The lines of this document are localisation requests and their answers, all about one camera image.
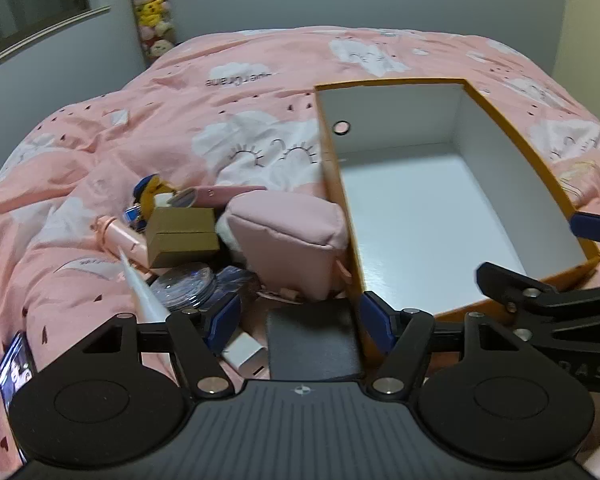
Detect blue patterned plastic packet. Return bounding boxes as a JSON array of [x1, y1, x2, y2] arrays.
[[207, 265, 261, 311]]

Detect round clear tin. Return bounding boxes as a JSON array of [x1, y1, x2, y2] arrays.
[[150, 262, 216, 313]]

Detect orange cardboard box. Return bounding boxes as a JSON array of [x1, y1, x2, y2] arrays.
[[314, 77, 600, 361]]

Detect smartphone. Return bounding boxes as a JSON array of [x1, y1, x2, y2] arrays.
[[0, 331, 37, 411]]

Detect black card holder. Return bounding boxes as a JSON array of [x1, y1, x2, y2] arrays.
[[266, 302, 364, 380]]

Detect white squeeze tube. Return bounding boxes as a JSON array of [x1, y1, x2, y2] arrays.
[[117, 250, 173, 323]]

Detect white charger plug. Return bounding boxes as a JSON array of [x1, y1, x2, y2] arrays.
[[220, 327, 271, 379]]

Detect pink folding stick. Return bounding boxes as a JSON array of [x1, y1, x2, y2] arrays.
[[91, 215, 156, 267]]

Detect blue plush tag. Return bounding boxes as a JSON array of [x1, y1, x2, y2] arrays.
[[124, 205, 148, 233]]

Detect hanging column of plush toys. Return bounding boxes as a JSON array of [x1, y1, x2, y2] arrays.
[[121, 0, 179, 62]]

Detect small brown cardboard box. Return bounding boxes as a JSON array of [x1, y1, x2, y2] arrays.
[[145, 207, 222, 268]]

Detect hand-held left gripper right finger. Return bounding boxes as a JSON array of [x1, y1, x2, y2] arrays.
[[359, 291, 526, 402]]

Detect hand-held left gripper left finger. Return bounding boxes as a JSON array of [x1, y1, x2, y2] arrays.
[[77, 292, 243, 401]]

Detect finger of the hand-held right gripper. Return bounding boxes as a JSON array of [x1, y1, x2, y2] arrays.
[[569, 211, 600, 250], [475, 261, 600, 318]]

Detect grey framed window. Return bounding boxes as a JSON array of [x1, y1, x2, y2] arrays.
[[0, 0, 112, 77]]

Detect pink fabric pouch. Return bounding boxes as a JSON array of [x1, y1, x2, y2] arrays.
[[227, 194, 353, 303]]

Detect pink cylindrical case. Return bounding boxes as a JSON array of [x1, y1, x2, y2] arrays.
[[167, 185, 268, 209]]

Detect pink printed blanket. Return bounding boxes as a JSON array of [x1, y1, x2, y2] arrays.
[[0, 27, 600, 480]]

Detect brown bear plush keychain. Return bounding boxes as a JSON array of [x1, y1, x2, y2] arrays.
[[132, 174, 178, 211]]

